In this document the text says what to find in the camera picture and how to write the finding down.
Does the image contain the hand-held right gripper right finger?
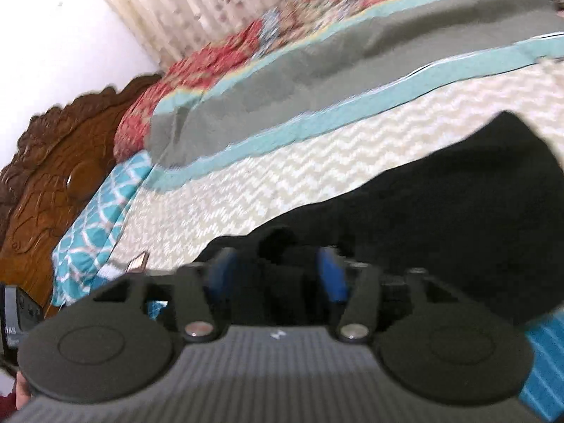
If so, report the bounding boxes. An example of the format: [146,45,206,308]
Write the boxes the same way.
[316,246,464,343]

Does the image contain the grey blanket with teal border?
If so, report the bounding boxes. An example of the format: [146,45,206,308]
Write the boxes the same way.
[145,0,564,193]

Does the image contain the cream zigzag blanket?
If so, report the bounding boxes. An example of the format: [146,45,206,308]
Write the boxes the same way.
[100,59,564,283]

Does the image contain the pleated floral curtain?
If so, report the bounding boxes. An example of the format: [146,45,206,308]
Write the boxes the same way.
[79,0,399,72]

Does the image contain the red patchwork quilt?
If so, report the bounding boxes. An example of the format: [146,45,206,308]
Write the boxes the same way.
[113,0,549,162]

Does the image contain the person's left forearm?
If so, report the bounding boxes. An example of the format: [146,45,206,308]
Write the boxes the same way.
[14,371,31,410]

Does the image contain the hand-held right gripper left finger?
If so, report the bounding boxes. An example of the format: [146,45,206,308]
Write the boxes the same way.
[94,248,239,343]

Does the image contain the carved wooden headboard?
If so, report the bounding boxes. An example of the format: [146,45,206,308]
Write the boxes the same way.
[0,73,165,319]

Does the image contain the black pants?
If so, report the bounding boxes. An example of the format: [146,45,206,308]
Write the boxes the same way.
[194,110,564,327]

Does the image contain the teal lattice patterned pillow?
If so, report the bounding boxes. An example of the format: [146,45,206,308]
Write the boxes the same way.
[51,150,169,319]

